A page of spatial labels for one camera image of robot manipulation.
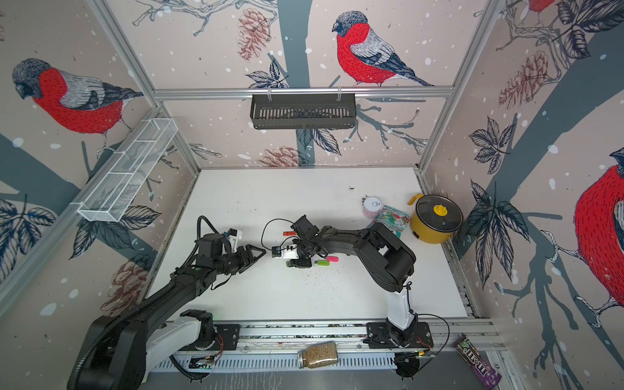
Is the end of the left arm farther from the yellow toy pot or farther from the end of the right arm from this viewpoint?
the yellow toy pot

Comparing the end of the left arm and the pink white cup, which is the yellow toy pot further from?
the end of the left arm

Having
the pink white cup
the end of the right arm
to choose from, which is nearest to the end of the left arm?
the end of the right arm

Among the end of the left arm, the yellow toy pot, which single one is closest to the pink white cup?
the yellow toy pot

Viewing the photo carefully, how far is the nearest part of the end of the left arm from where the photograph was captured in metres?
0.74

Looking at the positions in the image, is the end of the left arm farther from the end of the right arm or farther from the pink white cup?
the pink white cup
